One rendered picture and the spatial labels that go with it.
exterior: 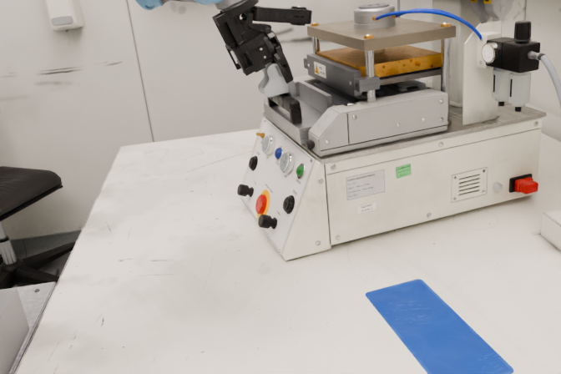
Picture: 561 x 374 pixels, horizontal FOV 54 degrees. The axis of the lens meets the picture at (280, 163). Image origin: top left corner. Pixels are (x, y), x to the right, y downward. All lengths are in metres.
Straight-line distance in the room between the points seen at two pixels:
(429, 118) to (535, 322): 0.38
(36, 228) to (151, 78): 0.94
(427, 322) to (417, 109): 0.37
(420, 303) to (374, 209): 0.21
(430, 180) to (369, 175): 0.13
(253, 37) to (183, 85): 1.60
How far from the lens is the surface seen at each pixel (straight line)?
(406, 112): 0.99
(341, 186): 0.96
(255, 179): 1.19
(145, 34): 2.56
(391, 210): 1.03
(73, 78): 2.64
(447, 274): 0.95
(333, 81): 1.07
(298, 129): 0.97
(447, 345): 0.81
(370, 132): 0.96
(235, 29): 1.00
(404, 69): 1.04
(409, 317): 0.85
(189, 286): 0.97
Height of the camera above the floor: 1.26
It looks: 21 degrees down
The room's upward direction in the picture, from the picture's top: 6 degrees counter-clockwise
